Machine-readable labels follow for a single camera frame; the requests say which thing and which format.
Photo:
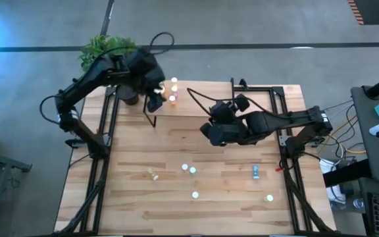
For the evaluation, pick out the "white power strip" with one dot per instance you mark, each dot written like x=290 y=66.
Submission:
x=327 y=165

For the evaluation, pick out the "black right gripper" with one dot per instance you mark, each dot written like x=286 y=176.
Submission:
x=225 y=131

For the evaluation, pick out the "green potted plant black pot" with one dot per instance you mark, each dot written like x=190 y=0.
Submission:
x=92 y=52

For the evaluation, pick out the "grey metal base plate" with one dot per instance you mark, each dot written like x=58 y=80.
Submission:
x=283 y=141

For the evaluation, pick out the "black aluminium table frame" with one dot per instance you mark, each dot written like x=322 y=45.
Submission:
x=99 y=214

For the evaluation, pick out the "small blue medicine bottle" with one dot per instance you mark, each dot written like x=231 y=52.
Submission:
x=256 y=172

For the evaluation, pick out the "black floor mat orange edge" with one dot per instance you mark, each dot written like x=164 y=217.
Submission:
x=373 y=11

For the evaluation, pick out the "grey metal stand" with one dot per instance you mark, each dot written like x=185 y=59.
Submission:
x=8 y=163

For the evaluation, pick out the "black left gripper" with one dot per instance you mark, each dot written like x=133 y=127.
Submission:
x=155 y=84

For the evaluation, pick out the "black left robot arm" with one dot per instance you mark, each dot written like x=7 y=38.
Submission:
x=90 y=80

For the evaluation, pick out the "black table clamp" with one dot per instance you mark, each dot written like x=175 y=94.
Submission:
x=243 y=83

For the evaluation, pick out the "wooden shelf black metal frame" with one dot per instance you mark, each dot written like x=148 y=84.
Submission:
x=202 y=102

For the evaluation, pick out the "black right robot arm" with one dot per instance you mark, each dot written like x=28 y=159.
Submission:
x=285 y=120

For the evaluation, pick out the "small yellow medicine bottle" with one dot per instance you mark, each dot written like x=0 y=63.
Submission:
x=154 y=176
x=268 y=198

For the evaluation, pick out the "white oval device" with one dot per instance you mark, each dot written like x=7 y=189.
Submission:
x=378 y=128

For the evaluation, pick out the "black desk leg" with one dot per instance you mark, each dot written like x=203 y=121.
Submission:
x=344 y=174

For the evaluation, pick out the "small green medicine bottle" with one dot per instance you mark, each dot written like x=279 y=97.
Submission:
x=195 y=195

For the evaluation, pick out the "grey side desk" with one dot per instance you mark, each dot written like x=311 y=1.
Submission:
x=367 y=148

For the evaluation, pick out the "small teal medicine bottle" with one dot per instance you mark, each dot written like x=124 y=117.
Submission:
x=192 y=170

